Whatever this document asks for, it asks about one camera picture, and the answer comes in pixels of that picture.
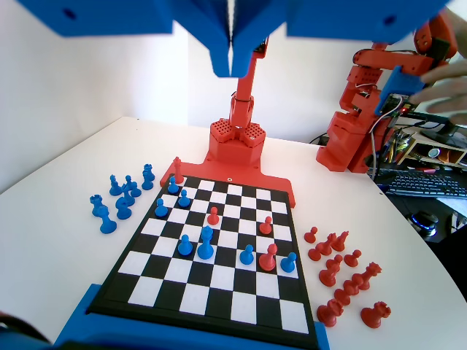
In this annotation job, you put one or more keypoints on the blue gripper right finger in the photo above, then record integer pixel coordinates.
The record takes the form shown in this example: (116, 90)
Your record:
(328, 16)

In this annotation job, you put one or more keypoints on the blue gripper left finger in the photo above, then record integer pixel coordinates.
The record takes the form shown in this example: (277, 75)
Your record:
(127, 16)

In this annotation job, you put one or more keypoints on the person forearm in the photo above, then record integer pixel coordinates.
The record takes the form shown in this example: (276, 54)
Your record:
(459, 29)

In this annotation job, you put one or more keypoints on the red robot arm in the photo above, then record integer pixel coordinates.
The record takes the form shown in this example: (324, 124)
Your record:
(237, 146)

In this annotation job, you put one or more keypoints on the green circuit board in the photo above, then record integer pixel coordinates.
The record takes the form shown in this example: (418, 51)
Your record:
(396, 104)

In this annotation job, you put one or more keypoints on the red chess king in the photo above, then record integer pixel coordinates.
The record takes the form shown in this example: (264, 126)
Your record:
(178, 170)

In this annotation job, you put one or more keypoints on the blue chess queen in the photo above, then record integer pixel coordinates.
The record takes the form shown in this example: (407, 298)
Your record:
(107, 221)

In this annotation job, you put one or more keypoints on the blue chess king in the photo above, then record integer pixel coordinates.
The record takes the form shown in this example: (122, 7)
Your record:
(206, 245)

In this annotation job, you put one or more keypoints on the red chess queen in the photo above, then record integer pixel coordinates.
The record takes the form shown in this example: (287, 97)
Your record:
(368, 275)

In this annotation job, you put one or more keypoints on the red chess rook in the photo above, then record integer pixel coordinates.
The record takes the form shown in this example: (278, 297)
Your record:
(376, 314)
(330, 313)

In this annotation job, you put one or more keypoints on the person hand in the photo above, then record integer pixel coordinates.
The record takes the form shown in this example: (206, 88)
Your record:
(447, 91)

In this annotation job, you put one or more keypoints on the wooden desk organizer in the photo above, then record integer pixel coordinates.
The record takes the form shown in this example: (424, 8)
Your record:
(410, 147)

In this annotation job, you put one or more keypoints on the black monitor stand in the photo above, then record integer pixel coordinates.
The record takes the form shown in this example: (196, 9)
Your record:
(447, 136)

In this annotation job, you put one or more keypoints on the black keyboard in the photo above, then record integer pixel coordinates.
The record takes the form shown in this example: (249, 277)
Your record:
(419, 184)

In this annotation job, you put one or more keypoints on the black mouse blue light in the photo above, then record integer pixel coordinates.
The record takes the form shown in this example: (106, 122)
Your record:
(423, 220)

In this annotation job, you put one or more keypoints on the black white chessboard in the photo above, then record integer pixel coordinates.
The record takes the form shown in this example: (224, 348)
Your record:
(219, 277)

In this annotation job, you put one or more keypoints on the red base plate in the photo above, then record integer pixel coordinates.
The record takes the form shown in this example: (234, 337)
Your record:
(219, 170)

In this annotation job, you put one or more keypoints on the blue base plate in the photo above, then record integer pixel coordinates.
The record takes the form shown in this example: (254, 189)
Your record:
(78, 321)

